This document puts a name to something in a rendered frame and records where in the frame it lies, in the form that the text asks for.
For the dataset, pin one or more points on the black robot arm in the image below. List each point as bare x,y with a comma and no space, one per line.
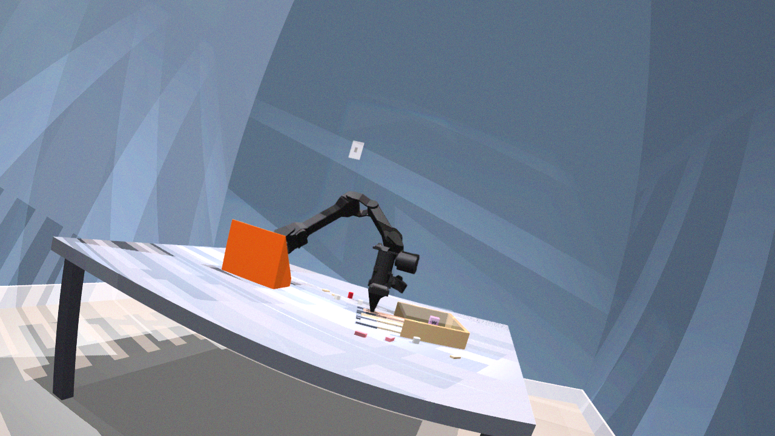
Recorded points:
349,205

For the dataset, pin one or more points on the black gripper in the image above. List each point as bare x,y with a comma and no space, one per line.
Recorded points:
378,285

